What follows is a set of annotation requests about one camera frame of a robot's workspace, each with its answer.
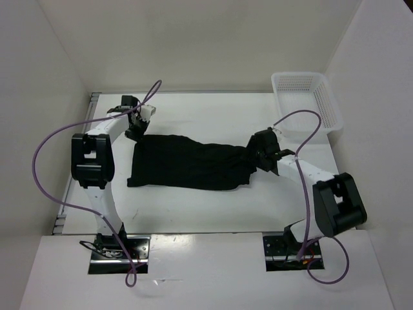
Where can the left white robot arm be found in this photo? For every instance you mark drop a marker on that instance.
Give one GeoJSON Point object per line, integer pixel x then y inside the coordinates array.
{"type": "Point", "coordinates": [93, 166]}

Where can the black shorts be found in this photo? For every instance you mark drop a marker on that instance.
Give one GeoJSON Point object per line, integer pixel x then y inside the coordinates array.
{"type": "Point", "coordinates": [178, 161]}

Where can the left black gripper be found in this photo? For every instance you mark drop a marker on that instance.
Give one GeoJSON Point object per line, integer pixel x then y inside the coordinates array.
{"type": "Point", "coordinates": [137, 137]}

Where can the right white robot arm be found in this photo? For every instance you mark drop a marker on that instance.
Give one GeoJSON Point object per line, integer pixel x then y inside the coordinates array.
{"type": "Point", "coordinates": [332, 201]}

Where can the white perforated plastic basket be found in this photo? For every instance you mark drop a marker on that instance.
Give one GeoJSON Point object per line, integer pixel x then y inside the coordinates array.
{"type": "Point", "coordinates": [310, 93]}

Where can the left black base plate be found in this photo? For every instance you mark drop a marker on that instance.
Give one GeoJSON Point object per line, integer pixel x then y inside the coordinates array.
{"type": "Point", "coordinates": [109, 258]}

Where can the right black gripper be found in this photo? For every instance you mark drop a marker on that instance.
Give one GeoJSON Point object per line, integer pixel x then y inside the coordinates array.
{"type": "Point", "coordinates": [253, 144]}

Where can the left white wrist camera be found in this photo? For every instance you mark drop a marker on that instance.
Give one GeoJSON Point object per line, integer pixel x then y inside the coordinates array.
{"type": "Point", "coordinates": [145, 112]}

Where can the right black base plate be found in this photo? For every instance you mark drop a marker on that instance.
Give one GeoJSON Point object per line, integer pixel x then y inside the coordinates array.
{"type": "Point", "coordinates": [279, 257]}

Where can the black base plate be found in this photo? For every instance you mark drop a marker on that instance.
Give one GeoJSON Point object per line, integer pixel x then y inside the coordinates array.
{"type": "Point", "coordinates": [279, 257]}
{"type": "Point", "coordinates": [109, 258]}

